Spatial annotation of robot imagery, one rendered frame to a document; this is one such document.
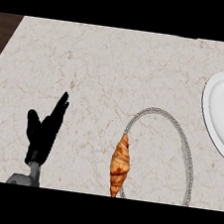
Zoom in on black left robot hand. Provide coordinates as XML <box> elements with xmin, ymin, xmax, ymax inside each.
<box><xmin>20</xmin><ymin>86</ymin><xmax>71</xmax><ymax>170</ymax></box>

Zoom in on white round plate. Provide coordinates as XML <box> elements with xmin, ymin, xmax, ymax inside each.
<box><xmin>192</xmin><ymin>68</ymin><xmax>224</xmax><ymax>165</ymax></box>

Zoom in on golden brown croissant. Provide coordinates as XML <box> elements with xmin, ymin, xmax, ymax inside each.
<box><xmin>106</xmin><ymin>131</ymin><xmax>136</xmax><ymax>200</ymax></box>

